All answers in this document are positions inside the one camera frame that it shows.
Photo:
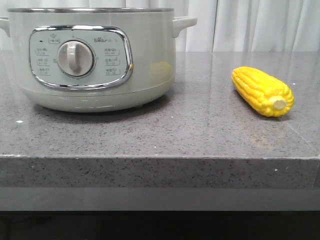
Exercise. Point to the yellow corn cob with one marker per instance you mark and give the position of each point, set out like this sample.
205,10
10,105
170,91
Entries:
266,94

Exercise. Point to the white curtain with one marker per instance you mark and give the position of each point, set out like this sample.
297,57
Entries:
222,25

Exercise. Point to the pale green electric cooking pot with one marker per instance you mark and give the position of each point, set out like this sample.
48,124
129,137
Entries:
91,60

